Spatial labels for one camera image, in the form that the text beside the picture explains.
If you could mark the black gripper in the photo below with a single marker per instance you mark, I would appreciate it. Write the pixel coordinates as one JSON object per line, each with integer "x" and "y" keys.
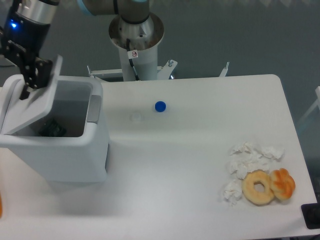
{"x": 21, "y": 33}

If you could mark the white trash can lid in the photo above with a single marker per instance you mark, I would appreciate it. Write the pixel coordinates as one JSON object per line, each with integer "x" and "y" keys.
{"x": 16, "y": 114}

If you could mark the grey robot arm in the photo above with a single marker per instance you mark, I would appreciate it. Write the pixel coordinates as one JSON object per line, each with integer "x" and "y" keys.
{"x": 43, "y": 11}

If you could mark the green packet in trash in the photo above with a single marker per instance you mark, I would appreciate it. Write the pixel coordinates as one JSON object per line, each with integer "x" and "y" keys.
{"x": 51, "y": 128}

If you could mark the white trash can body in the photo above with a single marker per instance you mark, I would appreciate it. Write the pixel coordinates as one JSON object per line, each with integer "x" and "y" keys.
{"x": 81, "y": 154}

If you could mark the blue bottle cap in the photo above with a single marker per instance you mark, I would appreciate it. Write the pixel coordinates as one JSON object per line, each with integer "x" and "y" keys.
{"x": 160, "y": 106}

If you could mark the orange object at left edge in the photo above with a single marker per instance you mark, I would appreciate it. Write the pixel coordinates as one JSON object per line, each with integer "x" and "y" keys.
{"x": 1, "y": 207}

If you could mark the large crumpled white tissue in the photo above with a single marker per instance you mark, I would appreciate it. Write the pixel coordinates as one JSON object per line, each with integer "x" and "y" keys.
{"x": 248, "y": 157}

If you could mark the small crumpled white tissue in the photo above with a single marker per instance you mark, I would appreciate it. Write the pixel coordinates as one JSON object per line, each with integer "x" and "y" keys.
{"x": 233, "y": 192}

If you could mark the orange glazed twisted bun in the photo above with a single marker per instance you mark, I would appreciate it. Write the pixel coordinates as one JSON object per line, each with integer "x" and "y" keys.
{"x": 282, "y": 184}

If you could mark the white stand at right edge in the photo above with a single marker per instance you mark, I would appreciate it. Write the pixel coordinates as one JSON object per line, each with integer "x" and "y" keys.
{"x": 310, "y": 115}

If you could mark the black device at table edge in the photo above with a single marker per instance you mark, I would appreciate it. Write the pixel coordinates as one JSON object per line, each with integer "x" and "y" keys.
{"x": 311, "y": 215}

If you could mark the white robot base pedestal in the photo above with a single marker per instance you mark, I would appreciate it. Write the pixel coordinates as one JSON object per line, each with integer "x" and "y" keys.
{"x": 137, "y": 46}

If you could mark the white table frame bracket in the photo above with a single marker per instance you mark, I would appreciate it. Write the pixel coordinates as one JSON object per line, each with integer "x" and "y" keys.
{"x": 163, "y": 72}

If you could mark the plain ring donut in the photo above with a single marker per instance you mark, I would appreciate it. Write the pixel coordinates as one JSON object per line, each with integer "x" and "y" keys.
{"x": 256, "y": 188}

